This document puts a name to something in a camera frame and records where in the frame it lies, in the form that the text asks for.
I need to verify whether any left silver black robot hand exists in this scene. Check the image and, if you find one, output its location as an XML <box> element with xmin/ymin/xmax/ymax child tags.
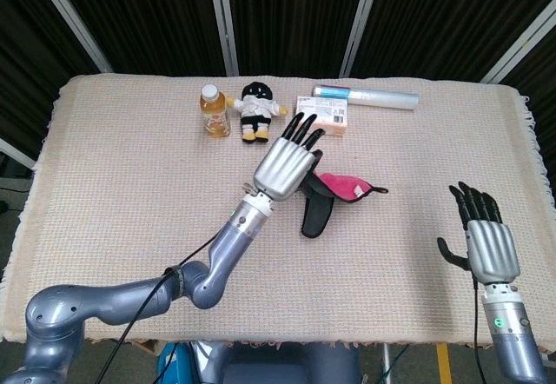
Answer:
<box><xmin>253</xmin><ymin>113</ymin><xmax>327</xmax><ymax>202</ymax></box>

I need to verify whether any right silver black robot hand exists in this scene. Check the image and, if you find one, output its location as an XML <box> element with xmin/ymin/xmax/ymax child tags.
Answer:
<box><xmin>436</xmin><ymin>181</ymin><xmax>521</xmax><ymax>284</ymax></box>

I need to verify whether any pink cloth with black trim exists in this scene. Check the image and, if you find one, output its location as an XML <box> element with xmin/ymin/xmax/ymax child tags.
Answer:
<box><xmin>299</xmin><ymin>170</ymin><xmax>389</xmax><ymax>240</ymax></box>

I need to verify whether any black white plush doll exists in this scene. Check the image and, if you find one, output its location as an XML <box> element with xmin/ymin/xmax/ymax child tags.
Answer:
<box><xmin>228</xmin><ymin>81</ymin><xmax>289</xmax><ymax>145</ymax></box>

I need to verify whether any orange tissue pack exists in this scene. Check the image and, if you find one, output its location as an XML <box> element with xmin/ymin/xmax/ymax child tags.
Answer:
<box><xmin>295</xmin><ymin>95</ymin><xmax>350</xmax><ymax>137</ymax></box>

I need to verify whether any yellow tea bottle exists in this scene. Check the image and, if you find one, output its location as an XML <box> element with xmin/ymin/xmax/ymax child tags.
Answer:
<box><xmin>199</xmin><ymin>83</ymin><xmax>231</xmax><ymax>140</ymax></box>

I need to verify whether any clear plastic wrap roll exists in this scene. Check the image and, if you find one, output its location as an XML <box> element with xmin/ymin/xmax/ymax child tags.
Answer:
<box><xmin>312</xmin><ymin>85</ymin><xmax>420</xmax><ymax>111</ymax></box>

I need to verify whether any metal table leg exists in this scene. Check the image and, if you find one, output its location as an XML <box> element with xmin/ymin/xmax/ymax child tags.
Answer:
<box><xmin>381</xmin><ymin>343</ymin><xmax>392</xmax><ymax>384</ymax></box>

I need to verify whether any beige woven tablecloth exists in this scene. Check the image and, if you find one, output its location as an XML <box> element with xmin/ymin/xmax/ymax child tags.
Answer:
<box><xmin>0</xmin><ymin>73</ymin><xmax>548</xmax><ymax>351</ymax></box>

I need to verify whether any grey robot torso base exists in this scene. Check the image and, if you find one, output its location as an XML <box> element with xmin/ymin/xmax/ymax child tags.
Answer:
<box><xmin>190</xmin><ymin>341</ymin><xmax>361</xmax><ymax>384</ymax></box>

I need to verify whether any blue plastic base cover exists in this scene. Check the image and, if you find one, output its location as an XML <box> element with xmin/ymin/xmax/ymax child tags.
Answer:
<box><xmin>156</xmin><ymin>342</ymin><xmax>196</xmax><ymax>384</ymax></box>

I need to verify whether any white partition frame post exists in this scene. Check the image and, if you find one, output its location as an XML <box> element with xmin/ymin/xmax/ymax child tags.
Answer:
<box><xmin>28</xmin><ymin>0</ymin><xmax>114</xmax><ymax>74</ymax></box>
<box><xmin>206</xmin><ymin>0</ymin><xmax>240</xmax><ymax>76</ymax></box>
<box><xmin>338</xmin><ymin>0</ymin><xmax>386</xmax><ymax>78</ymax></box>
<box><xmin>480</xmin><ymin>21</ymin><xmax>556</xmax><ymax>84</ymax></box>
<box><xmin>0</xmin><ymin>137</ymin><xmax>36</xmax><ymax>170</ymax></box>

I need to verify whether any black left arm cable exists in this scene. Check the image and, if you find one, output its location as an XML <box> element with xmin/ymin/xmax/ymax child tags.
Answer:
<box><xmin>102</xmin><ymin>235</ymin><xmax>218</xmax><ymax>384</ymax></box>

